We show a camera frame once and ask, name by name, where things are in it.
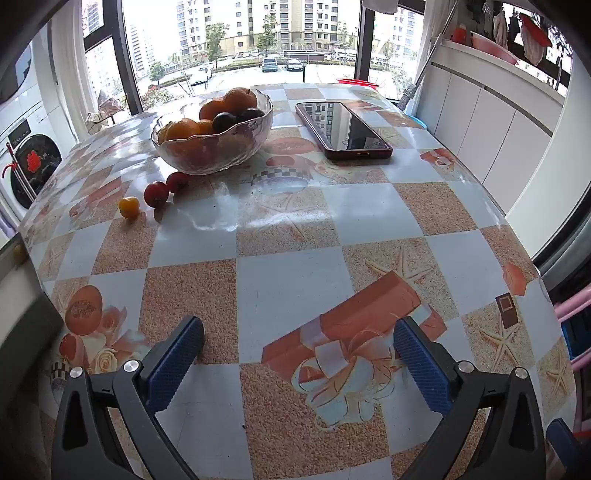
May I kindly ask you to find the white curtain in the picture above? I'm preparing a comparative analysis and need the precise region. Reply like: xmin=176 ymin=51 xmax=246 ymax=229
xmin=48 ymin=0 xmax=90 ymax=139

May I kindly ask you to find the smartphone in dark red case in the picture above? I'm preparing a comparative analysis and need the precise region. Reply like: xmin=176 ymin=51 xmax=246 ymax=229
xmin=295 ymin=100 xmax=394 ymax=161

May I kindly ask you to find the pink plastic basin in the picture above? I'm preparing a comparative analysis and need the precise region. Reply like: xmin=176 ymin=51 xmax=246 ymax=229
xmin=471 ymin=31 xmax=520 ymax=65

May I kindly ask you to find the white low cabinet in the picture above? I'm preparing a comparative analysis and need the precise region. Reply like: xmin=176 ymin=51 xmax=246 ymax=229
xmin=416 ymin=41 xmax=568 ymax=213

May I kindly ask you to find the white stacked dryer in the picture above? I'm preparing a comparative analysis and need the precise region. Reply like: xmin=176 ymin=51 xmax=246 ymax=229
xmin=0 ymin=23 xmax=61 ymax=121

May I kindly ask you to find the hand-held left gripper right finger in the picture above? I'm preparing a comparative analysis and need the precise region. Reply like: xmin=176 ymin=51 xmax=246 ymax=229
xmin=393 ymin=316 xmax=546 ymax=480

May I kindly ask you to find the mop with metal pole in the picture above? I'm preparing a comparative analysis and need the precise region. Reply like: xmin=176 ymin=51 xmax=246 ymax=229
xmin=399 ymin=14 xmax=444 ymax=112

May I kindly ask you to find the clear glass fruit bowl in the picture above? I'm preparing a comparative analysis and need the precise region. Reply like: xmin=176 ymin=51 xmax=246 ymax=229
xmin=151 ymin=88 xmax=274 ymax=176

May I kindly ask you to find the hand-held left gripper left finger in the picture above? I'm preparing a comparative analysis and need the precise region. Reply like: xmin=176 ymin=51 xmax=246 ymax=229
xmin=52 ymin=315 xmax=205 ymax=480

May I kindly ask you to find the red and white hanging garment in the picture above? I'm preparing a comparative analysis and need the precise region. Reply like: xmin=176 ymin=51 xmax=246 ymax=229
xmin=519 ymin=13 xmax=552 ymax=65

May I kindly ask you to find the white front-load washing machine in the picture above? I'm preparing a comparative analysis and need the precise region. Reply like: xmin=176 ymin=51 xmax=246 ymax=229
xmin=0 ymin=92 xmax=65 ymax=227

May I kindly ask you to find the cluttered metal stand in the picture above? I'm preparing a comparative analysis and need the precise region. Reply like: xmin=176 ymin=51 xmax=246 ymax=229
xmin=85 ymin=90 xmax=127 ymax=127

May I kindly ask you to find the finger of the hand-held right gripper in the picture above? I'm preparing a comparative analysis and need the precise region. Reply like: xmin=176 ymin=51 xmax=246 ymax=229
xmin=546 ymin=418 xmax=583 ymax=480

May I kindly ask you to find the pink plastic chair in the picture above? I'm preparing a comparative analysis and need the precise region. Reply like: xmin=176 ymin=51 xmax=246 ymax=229
xmin=554 ymin=286 xmax=591 ymax=370

